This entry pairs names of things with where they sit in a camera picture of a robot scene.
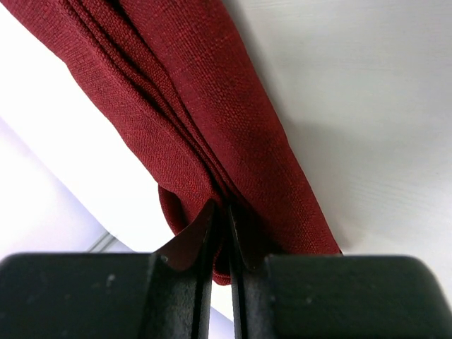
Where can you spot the dark red cloth napkin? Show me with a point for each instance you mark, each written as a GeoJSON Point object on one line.
{"type": "Point", "coordinates": [175, 80]}

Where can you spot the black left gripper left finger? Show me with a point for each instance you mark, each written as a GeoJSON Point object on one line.
{"type": "Point", "coordinates": [164, 294]}

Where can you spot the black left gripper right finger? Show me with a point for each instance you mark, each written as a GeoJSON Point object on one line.
{"type": "Point", "coordinates": [278, 295]}

